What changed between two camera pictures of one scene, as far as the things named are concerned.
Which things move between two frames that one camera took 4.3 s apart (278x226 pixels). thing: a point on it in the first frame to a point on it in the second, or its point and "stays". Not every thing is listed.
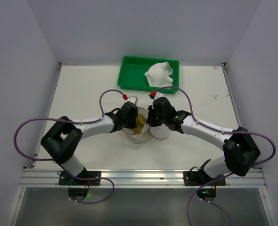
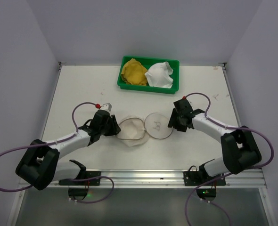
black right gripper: [153, 120] to [176, 120]
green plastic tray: [132, 70] stays
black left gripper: [131, 120] to [111, 125]
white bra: [158, 74] stays
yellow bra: [140, 120] to [133, 72]
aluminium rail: [46, 178] stays
